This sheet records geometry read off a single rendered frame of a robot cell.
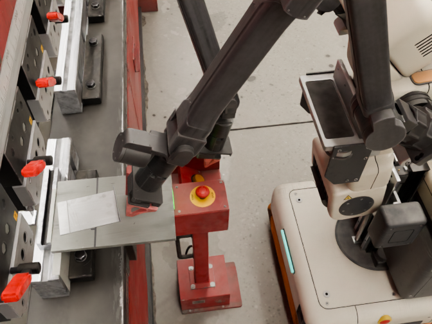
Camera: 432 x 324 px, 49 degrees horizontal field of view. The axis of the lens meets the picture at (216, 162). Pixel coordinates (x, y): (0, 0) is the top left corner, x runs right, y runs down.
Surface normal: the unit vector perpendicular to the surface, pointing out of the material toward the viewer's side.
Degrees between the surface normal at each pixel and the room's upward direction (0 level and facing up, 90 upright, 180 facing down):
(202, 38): 72
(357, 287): 0
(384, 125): 91
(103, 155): 0
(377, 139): 91
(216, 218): 90
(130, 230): 0
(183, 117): 62
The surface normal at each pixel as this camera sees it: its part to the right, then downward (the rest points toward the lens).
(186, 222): 0.14, 0.79
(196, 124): 0.19, 0.62
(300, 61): 0.00, -0.61
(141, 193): 0.51, -0.57
